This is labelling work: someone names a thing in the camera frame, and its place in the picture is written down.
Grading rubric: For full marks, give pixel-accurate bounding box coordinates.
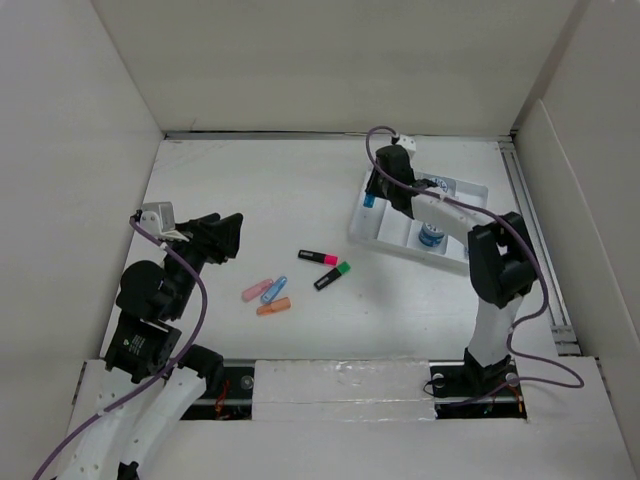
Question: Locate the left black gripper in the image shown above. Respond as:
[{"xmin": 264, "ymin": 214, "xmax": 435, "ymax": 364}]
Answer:
[{"xmin": 164, "ymin": 211, "xmax": 242, "ymax": 317}]

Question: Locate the blue cap black highlighter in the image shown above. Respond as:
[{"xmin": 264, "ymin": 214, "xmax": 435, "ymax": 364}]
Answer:
[{"xmin": 363, "ymin": 195, "xmax": 375, "ymax": 208}]

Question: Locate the blue slime jar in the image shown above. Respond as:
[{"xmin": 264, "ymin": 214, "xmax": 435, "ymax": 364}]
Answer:
[
  {"xmin": 430, "ymin": 177, "xmax": 456, "ymax": 197},
  {"xmin": 418, "ymin": 223, "xmax": 446, "ymax": 248}
]

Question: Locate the orange translucent eraser case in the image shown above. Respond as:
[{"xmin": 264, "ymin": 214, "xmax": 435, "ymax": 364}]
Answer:
[{"xmin": 256, "ymin": 297, "xmax": 292, "ymax": 316}]

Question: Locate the pink cap black highlighter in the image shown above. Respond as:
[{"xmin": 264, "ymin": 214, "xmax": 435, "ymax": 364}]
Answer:
[{"xmin": 297, "ymin": 249, "xmax": 339, "ymax": 267}]

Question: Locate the green cap black highlighter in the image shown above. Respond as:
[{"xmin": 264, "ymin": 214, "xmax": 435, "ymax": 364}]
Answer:
[{"xmin": 314, "ymin": 261, "xmax": 351, "ymax": 291}]

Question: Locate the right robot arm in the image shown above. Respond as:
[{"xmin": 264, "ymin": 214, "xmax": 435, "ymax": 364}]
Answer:
[{"xmin": 366, "ymin": 144, "xmax": 539, "ymax": 395}]

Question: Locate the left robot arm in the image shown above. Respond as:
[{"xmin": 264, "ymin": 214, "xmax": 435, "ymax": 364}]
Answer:
[{"xmin": 59, "ymin": 204, "xmax": 243, "ymax": 479}]

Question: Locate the pink translucent eraser case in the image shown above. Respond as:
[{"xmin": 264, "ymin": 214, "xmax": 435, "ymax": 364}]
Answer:
[{"xmin": 241, "ymin": 279, "xmax": 273, "ymax": 302}]

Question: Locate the white divided organizer tray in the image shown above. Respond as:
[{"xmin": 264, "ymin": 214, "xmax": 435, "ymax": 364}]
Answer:
[{"xmin": 348, "ymin": 170, "xmax": 469, "ymax": 276}]

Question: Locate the blue translucent eraser case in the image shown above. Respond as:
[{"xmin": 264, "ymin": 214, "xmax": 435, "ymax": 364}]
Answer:
[{"xmin": 261, "ymin": 276, "xmax": 288, "ymax": 304}]

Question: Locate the white foam block front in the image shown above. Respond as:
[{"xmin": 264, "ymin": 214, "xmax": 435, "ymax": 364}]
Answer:
[{"xmin": 252, "ymin": 359, "xmax": 436, "ymax": 423}]

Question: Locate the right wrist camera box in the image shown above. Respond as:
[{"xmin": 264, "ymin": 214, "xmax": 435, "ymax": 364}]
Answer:
[{"xmin": 391, "ymin": 134, "xmax": 417, "ymax": 156}]

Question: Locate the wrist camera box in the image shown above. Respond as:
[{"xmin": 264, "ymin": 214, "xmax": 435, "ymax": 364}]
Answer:
[
  {"xmin": 391, "ymin": 134, "xmax": 417, "ymax": 156},
  {"xmin": 134, "ymin": 201, "xmax": 175, "ymax": 238}
]

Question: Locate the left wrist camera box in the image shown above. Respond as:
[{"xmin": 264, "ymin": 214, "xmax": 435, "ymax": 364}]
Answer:
[{"xmin": 134, "ymin": 201, "xmax": 175, "ymax": 238}]

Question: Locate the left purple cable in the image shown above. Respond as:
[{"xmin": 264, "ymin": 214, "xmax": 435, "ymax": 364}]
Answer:
[{"xmin": 32, "ymin": 217, "xmax": 209, "ymax": 480}]

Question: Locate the purple cable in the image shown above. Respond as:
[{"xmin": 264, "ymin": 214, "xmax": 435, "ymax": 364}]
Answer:
[
  {"xmin": 32, "ymin": 217, "xmax": 209, "ymax": 480},
  {"xmin": 366, "ymin": 124, "xmax": 585, "ymax": 406}
]

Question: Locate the metal rail right edge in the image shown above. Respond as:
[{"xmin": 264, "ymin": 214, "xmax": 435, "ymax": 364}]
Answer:
[{"xmin": 499, "ymin": 140, "xmax": 582, "ymax": 357}]

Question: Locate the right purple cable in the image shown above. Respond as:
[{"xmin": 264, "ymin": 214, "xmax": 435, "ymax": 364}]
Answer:
[{"xmin": 366, "ymin": 124, "xmax": 585, "ymax": 406}]

